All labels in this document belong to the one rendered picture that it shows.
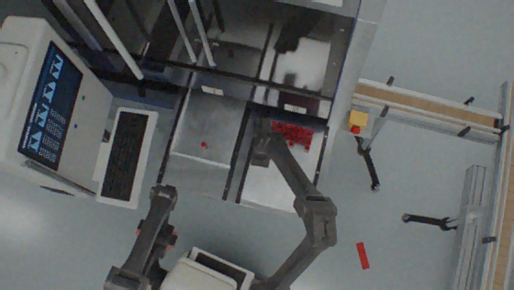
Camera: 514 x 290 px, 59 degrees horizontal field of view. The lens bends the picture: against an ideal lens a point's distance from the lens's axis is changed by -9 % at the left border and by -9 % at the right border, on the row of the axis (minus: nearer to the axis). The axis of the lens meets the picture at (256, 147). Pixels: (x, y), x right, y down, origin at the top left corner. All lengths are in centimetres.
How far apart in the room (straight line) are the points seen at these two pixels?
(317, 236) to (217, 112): 95
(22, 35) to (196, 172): 90
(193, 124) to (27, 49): 81
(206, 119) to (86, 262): 137
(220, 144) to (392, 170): 127
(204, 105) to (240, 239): 102
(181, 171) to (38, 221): 142
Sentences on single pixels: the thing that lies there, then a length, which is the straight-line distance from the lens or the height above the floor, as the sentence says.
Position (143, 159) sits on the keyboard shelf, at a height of 80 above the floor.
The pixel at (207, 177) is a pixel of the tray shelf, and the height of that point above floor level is 88.
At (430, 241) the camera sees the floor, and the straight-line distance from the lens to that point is 301.
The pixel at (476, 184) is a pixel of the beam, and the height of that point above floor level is 55.
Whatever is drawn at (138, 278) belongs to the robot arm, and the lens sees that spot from 136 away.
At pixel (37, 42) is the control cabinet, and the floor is 154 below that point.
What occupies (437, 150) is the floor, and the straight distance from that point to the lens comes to 312.
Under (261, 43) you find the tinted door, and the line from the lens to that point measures 152.
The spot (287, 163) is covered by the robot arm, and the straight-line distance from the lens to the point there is 151.
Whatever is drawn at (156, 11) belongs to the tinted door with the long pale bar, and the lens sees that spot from 152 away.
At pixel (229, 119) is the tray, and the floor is 88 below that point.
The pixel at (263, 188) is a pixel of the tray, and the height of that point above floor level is 88.
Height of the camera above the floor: 288
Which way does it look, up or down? 75 degrees down
